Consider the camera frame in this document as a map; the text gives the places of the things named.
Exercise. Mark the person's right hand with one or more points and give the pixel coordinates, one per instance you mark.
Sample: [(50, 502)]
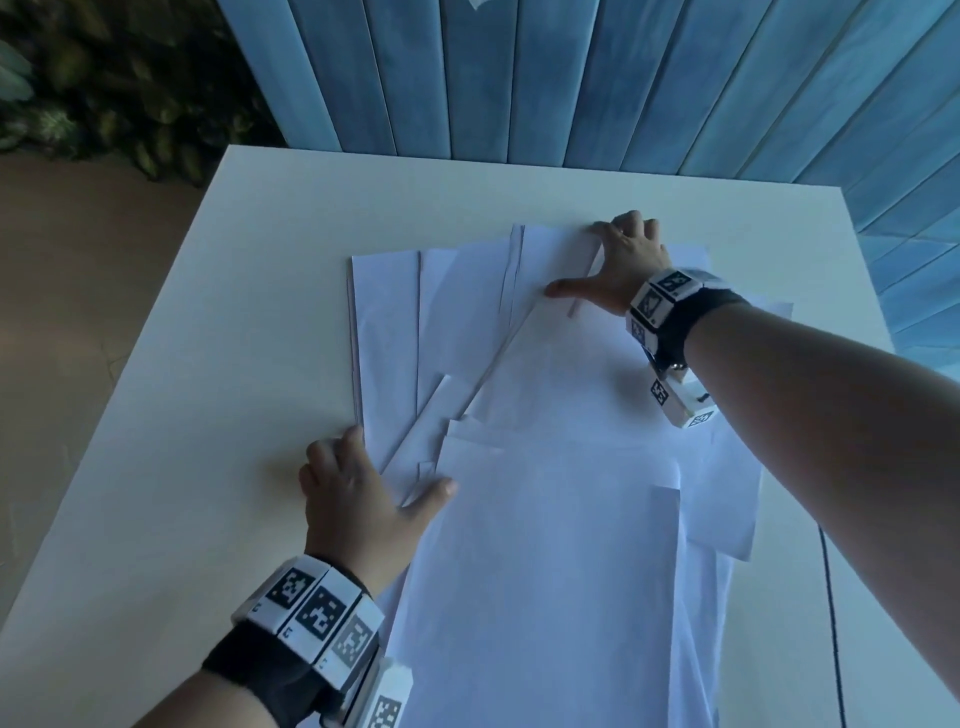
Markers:
[(630, 262)]

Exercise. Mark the pile of white papers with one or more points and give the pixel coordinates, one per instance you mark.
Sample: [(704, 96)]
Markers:
[(540, 562)]

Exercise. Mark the green leafy plants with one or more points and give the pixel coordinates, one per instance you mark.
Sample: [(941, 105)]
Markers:
[(112, 90)]

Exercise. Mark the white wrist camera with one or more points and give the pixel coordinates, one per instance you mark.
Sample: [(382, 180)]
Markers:
[(679, 405), (390, 697)]

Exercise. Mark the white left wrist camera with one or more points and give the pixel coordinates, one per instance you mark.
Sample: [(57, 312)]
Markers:
[(390, 697)]

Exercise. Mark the person's left forearm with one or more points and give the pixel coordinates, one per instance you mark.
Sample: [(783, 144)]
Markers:
[(217, 705)]

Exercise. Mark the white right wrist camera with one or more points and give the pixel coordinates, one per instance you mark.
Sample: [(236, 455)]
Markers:
[(679, 405)]

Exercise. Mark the black left wrist marker band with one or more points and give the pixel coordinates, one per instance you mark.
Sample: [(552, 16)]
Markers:
[(322, 611)]

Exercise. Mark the person's left hand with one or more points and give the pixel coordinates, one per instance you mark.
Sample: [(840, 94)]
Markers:
[(352, 510)]

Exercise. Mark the person's right forearm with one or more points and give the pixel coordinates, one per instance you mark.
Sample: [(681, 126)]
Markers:
[(862, 487)]

